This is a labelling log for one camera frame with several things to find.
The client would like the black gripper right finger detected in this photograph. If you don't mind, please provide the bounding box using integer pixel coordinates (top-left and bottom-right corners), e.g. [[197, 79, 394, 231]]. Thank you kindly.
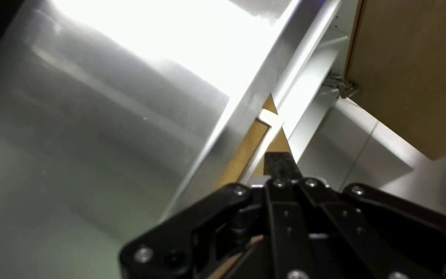
[[278, 150, 446, 279]]

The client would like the silver handle of ajar door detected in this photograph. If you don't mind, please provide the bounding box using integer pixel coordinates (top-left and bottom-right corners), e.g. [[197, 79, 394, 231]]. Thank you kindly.
[[256, 107, 287, 130]]

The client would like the white cabinet carcass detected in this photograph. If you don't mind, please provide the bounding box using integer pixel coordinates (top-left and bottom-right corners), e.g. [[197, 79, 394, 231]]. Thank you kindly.
[[244, 0, 431, 194]]

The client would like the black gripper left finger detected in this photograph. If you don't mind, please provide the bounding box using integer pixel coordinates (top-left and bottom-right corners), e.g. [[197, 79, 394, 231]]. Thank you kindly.
[[118, 150, 307, 279]]

